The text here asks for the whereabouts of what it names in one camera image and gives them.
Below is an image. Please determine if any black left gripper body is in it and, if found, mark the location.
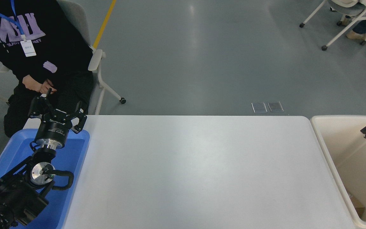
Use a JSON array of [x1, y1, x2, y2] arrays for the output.
[[34, 109, 75, 149]]

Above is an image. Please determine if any person's left hand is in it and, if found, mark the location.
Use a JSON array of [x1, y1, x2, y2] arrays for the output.
[[40, 80, 57, 95]]

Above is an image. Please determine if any person's right hand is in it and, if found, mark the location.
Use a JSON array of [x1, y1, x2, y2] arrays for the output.
[[22, 75, 45, 93]]

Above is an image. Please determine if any large pale bin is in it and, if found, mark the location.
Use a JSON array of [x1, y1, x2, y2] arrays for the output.
[[310, 115, 366, 229]]

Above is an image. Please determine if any blue plastic tray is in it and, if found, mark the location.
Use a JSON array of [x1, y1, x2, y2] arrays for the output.
[[0, 128, 91, 229]]

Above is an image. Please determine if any person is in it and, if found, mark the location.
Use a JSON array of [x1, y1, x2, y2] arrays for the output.
[[0, 0, 94, 138], [337, 0, 366, 41]]

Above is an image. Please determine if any clear floor plate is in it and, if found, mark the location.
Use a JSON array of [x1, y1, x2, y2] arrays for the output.
[[252, 102, 268, 114], [268, 101, 284, 113]]

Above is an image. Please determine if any blue lanyard with white badge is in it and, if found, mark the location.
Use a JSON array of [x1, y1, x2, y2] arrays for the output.
[[0, 0, 37, 57]]

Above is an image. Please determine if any grey chair with white frame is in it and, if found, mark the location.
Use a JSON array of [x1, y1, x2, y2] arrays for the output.
[[0, 0, 127, 115], [300, 0, 366, 51]]

